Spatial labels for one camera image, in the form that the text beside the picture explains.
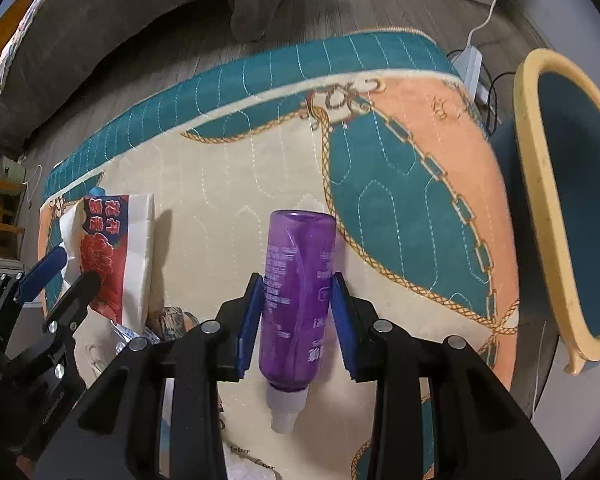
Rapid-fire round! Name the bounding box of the red white paper packet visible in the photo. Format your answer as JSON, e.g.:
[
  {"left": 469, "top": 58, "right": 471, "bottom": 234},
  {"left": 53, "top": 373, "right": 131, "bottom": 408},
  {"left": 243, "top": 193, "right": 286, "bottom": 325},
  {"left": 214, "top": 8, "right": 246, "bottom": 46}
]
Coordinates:
[{"left": 59, "top": 194, "right": 155, "bottom": 333}]

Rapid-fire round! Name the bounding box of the purple plastic bottle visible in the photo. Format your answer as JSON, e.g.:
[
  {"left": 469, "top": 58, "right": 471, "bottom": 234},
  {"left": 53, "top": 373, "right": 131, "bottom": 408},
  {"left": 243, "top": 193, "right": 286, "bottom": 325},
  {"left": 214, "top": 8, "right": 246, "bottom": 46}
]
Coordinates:
[{"left": 259, "top": 209, "right": 336, "bottom": 434}]

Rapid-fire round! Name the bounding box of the yellow teal trash bin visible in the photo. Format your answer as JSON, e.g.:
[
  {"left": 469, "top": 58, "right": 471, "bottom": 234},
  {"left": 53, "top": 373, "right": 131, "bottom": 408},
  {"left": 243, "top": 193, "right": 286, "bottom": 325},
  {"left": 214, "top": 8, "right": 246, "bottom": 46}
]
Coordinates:
[{"left": 490, "top": 49, "right": 600, "bottom": 375}]

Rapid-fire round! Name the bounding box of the silver foil wrapper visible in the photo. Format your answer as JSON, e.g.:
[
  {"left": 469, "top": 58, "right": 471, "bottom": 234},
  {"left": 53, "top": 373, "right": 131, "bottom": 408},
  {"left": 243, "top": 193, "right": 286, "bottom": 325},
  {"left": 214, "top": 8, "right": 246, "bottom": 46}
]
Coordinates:
[{"left": 111, "top": 306, "right": 199, "bottom": 354}]

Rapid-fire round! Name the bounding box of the light blue floral quilt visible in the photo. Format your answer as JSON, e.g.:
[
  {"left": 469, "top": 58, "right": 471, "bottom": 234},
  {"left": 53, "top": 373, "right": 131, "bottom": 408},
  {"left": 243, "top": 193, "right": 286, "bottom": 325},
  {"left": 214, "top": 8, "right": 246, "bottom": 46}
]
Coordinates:
[{"left": 0, "top": 0, "right": 46, "bottom": 95}]

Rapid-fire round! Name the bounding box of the bed with grey cover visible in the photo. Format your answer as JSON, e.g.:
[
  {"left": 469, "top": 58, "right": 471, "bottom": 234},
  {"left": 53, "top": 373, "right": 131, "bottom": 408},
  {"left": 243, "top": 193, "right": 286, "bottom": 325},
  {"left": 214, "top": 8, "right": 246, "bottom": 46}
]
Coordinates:
[{"left": 0, "top": 0, "right": 282, "bottom": 152}]

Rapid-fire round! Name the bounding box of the patterned teal orange mat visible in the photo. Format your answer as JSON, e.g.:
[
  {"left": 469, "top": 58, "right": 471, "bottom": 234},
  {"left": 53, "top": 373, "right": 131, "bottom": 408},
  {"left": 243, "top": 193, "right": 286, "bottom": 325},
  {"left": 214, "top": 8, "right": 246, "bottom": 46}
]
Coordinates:
[{"left": 36, "top": 27, "right": 524, "bottom": 480}]

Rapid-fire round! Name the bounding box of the white power strip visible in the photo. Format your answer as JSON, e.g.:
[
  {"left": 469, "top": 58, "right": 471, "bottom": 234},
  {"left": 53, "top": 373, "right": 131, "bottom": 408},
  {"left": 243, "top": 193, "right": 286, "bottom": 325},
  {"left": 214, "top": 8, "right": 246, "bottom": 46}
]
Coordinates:
[{"left": 451, "top": 46, "right": 488, "bottom": 104}]

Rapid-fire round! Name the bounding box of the white power cable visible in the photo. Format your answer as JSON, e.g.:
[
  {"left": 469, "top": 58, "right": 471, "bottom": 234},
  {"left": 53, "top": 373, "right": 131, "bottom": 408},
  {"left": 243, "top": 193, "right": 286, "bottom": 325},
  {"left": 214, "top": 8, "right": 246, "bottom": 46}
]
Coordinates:
[{"left": 464, "top": 0, "right": 516, "bottom": 51}]

